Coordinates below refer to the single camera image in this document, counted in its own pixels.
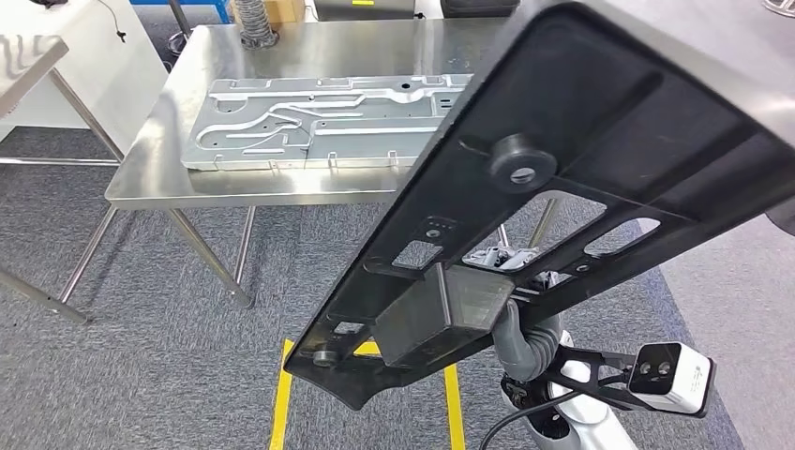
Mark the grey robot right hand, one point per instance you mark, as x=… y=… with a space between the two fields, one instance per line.
x=521 y=360

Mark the black plastic bracket part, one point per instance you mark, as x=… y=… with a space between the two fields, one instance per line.
x=590 y=81

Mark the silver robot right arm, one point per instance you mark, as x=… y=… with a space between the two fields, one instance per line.
x=584 y=407

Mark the stainless steel workbench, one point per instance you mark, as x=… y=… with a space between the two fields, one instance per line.
x=279 y=186

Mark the stamped grey metal panel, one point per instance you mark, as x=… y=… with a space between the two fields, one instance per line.
x=348 y=136

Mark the black pole stand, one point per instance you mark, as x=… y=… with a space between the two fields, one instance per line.
x=179 y=15

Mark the white cabinet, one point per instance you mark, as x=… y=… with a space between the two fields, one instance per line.
x=112 y=81

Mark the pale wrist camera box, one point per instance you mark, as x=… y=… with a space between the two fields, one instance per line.
x=674 y=382

